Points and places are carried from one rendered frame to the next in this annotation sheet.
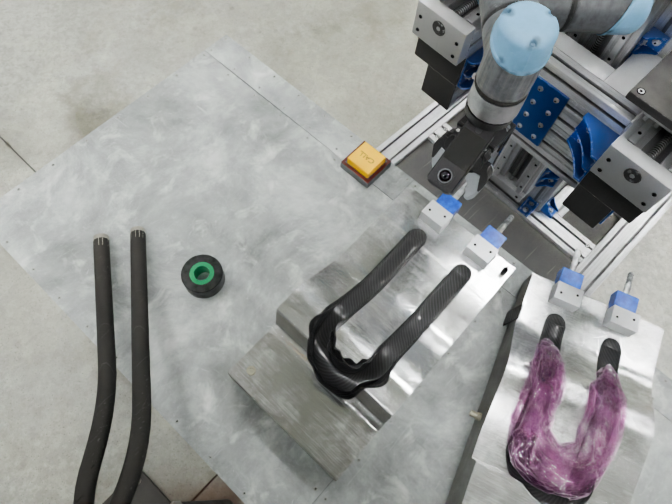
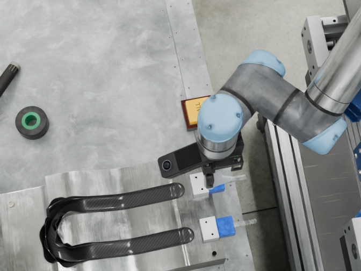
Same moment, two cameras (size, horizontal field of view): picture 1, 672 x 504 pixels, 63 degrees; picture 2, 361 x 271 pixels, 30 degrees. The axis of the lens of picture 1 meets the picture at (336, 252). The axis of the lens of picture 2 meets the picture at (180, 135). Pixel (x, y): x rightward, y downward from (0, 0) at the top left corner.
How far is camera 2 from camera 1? 0.75 m
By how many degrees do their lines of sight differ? 16
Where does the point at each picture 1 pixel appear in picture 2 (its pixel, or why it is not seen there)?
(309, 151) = (168, 78)
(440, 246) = (187, 207)
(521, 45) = (203, 123)
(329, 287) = (88, 185)
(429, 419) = not seen: outside the picture
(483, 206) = (347, 199)
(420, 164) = not seen: hidden behind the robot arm
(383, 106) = not seen: hidden behind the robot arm
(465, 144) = (189, 154)
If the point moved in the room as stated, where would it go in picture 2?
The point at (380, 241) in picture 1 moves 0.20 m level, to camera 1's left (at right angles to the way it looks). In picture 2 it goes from (150, 176) to (90, 123)
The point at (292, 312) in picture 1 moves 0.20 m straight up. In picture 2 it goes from (51, 185) to (33, 159)
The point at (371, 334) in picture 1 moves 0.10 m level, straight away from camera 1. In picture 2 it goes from (88, 232) to (127, 209)
